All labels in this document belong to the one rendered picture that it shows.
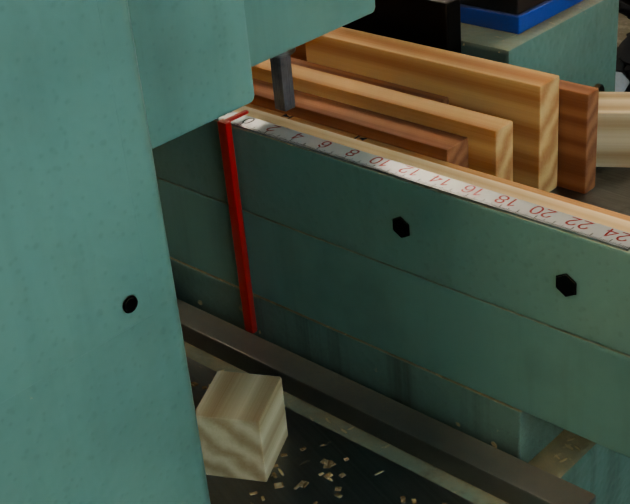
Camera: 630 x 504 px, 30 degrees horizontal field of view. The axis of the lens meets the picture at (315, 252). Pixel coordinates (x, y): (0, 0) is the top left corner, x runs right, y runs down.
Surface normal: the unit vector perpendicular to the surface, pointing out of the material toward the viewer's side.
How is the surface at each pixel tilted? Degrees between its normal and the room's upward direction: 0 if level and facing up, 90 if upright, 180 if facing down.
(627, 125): 90
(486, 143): 90
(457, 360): 90
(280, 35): 90
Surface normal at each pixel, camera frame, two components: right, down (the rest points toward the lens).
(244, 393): -0.08, -0.86
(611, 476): 0.73, 0.29
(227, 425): -0.26, 0.50
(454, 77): -0.68, 0.41
